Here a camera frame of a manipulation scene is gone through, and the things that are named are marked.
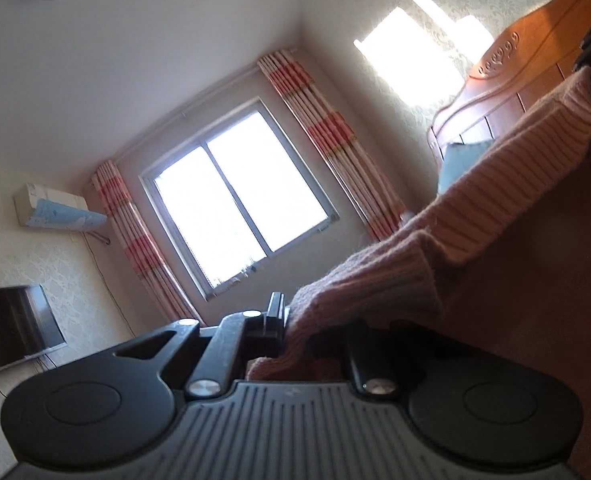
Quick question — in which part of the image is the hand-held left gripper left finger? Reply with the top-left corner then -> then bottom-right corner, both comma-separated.
114,292 -> 288,397

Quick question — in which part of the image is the orange striped sweater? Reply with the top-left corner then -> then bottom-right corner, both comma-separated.
245,66 -> 591,480

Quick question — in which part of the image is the white wall air conditioner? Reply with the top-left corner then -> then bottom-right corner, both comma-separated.
14,183 -> 108,233

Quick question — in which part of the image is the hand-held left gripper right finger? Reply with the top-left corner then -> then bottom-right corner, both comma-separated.
344,332 -> 396,400

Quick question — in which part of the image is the blue printed pillow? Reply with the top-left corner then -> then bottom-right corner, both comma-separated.
438,140 -> 496,196

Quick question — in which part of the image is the white framed window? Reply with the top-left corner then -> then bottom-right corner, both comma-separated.
139,97 -> 340,302

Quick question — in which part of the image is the pink striped curtain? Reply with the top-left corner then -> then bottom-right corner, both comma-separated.
258,49 -> 409,243
91,160 -> 206,328

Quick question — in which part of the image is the black wall television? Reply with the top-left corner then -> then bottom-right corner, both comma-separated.
0,284 -> 68,378

